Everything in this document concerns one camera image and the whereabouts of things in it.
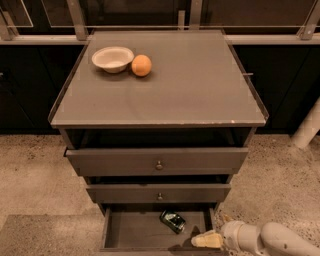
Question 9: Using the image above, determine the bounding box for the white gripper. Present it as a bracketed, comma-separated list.
[191, 214, 246, 252]

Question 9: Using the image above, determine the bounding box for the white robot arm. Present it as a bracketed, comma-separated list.
[191, 220, 320, 256]

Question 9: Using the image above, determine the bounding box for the grey middle drawer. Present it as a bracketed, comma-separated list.
[86, 184, 231, 204]

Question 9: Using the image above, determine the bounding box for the grey drawer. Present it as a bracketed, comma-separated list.
[98, 208, 224, 256]
[66, 147, 248, 177]
[86, 184, 231, 204]

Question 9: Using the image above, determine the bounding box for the grey bottom drawer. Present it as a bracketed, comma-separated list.
[98, 208, 224, 256]

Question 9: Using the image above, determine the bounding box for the grey drawer cabinet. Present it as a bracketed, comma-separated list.
[49, 32, 268, 211]

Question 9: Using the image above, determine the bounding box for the grey top drawer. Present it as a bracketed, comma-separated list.
[66, 147, 248, 177]

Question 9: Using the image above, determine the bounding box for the white pipe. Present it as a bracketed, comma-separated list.
[292, 97, 320, 149]

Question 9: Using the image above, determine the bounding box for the orange fruit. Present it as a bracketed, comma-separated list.
[131, 55, 152, 77]

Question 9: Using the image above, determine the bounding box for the white paper bowl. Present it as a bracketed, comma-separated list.
[91, 47, 134, 74]

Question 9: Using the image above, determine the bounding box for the metal window railing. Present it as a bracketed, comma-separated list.
[1, 0, 320, 45]

